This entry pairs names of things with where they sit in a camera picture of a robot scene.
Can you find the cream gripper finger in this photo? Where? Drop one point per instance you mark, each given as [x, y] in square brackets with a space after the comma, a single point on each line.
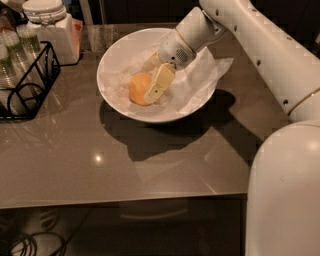
[151, 63]
[161, 80]

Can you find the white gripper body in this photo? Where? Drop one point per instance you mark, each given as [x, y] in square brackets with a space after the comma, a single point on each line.
[174, 50]

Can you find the orange fruit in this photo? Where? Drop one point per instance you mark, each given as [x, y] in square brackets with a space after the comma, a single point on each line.
[138, 86]

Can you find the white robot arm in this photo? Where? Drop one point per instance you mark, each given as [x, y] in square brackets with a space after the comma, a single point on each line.
[283, 196]

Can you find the white ceramic bowl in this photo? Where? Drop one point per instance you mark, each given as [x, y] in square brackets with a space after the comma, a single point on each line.
[123, 47]

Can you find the white crumpled paper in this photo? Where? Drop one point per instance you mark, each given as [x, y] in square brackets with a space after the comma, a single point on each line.
[190, 90]

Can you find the white lidded jar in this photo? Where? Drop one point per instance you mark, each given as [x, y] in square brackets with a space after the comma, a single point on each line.
[51, 22]

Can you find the stacked clear plastic cups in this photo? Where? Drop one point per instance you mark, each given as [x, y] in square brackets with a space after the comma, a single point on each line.
[32, 48]

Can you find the black wire cup rack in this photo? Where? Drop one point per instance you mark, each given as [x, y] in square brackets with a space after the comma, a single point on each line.
[24, 101]

